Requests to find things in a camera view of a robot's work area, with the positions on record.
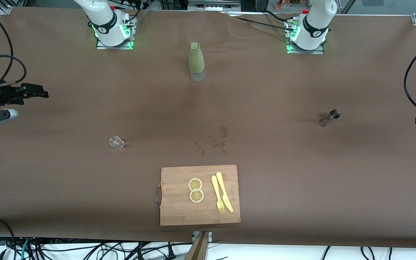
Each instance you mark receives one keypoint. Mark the brown table cover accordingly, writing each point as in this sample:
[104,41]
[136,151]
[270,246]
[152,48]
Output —
[265,90]

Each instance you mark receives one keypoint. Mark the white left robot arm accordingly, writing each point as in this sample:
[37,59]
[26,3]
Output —
[314,25]

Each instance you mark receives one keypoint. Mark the green sleeved glass bottle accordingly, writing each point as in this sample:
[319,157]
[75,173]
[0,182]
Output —
[196,61]

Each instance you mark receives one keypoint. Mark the yellow plastic knife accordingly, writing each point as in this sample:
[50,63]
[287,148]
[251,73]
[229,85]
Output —
[223,189]

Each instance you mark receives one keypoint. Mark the grey power strip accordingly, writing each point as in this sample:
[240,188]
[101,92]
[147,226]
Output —
[211,6]

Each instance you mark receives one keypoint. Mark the steel jigger shaker cup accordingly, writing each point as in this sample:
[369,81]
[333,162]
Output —
[334,115]

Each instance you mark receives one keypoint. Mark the yellow plastic fork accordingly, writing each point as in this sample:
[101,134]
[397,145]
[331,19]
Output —
[216,189]

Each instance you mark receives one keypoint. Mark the clear glass measuring cup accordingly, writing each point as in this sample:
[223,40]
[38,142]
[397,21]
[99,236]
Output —
[116,142]

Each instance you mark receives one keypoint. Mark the brown wooden beam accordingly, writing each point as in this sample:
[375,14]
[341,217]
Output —
[199,249]

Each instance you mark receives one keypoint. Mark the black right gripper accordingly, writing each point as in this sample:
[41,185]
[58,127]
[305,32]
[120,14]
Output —
[2,95]

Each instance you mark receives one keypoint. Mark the small metal bracket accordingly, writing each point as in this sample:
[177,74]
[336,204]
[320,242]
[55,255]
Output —
[210,234]

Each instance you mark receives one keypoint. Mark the round lemon slice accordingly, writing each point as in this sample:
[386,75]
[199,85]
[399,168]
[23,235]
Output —
[196,196]
[195,184]

